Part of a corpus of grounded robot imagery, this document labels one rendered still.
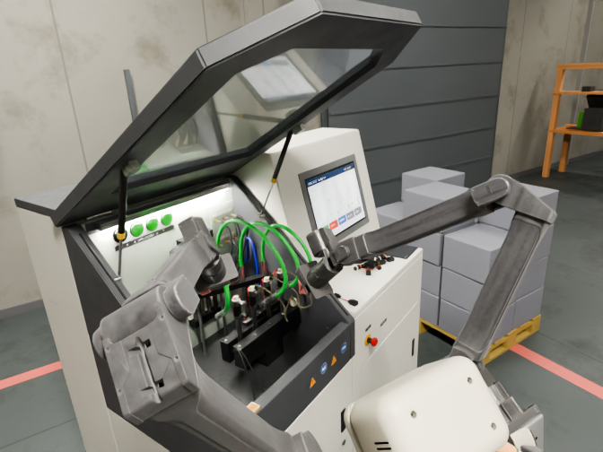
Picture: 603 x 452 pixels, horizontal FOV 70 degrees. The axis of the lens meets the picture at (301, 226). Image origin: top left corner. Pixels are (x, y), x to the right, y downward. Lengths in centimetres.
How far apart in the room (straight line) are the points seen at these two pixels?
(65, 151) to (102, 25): 105
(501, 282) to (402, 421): 38
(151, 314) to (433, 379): 44
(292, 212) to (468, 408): 113
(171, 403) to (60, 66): 371
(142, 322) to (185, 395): 9
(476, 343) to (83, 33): 371
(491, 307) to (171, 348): 65
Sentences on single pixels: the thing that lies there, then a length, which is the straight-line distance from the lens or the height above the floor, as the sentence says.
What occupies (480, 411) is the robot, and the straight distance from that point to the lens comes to 78.
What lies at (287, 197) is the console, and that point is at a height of 138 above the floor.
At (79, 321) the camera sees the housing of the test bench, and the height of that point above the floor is 112.
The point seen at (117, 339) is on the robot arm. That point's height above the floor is 158.
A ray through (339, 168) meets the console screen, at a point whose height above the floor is 141.
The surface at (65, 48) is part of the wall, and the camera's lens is 408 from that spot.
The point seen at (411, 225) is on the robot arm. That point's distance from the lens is 100.
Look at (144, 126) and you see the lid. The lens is 93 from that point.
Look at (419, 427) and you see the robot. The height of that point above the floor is 136.
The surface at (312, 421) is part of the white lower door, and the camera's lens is 163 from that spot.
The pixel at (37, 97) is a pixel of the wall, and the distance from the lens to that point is 406.
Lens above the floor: 185
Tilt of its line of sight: 20 degrees down
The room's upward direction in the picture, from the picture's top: 3 degrees counter-clockwise
